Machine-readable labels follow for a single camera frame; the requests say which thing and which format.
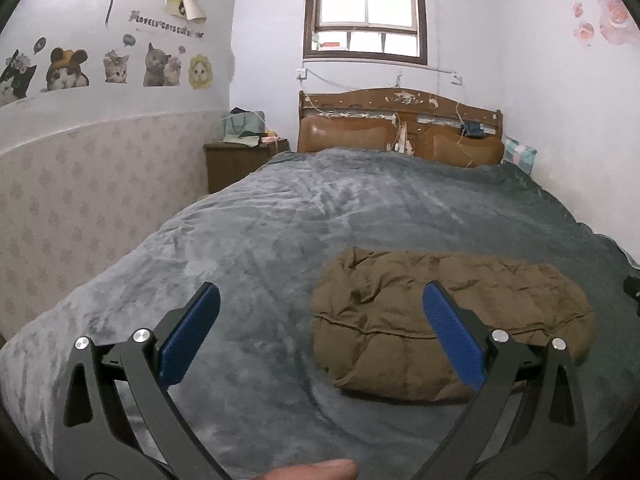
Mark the grey plush bed blanket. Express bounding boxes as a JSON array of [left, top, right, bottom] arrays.
[[1, 148, 639, 479]]

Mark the hat cat wall sticker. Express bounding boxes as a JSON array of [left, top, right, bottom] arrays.
[[43, 47, 90, 92]]

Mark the brown wooden headboard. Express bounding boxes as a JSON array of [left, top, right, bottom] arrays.
[[297, 88, 504, 168]]

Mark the plaid pillow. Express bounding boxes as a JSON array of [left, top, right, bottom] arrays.
[[502, 136, 537, 176]]

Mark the peeling poster on wall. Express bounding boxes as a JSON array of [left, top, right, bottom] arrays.
[[164, 0, 207, 24]]

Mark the grey cats wall sticker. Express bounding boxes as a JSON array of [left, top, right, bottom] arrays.
[[143, 42, 181, 88]]

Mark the pink rose wall sticker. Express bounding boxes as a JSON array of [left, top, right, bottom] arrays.
[[572, 0, 639, 48]]

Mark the small kitten wall sticker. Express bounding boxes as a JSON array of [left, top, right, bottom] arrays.
[[103, 50, 129, 84]]

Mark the person's left hand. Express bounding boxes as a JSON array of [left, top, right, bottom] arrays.
[[256, 458, 359, 480]]

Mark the brown puffer jacket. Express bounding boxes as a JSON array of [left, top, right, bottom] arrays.
[[310, 247, 596, 402]]

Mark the green bag on nightstand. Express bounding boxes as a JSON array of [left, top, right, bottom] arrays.
[[221, 107, 266, 148]]

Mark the yellow flower cat sticker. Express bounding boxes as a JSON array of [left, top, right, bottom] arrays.
[[188, 54, 214, 90]]

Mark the dark wooden nightstand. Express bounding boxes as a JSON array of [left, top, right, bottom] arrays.
[[204, 139, 290, 194]]

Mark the wooden framed window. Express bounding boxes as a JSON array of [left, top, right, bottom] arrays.
[[303, 0, 428, 66]]

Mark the black white cat sticker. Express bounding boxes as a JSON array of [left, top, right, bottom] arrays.
[[0, 50, 37, 106]]

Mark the black device on headboard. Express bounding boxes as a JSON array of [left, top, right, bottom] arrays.
[[461, 122, 485, 139]]

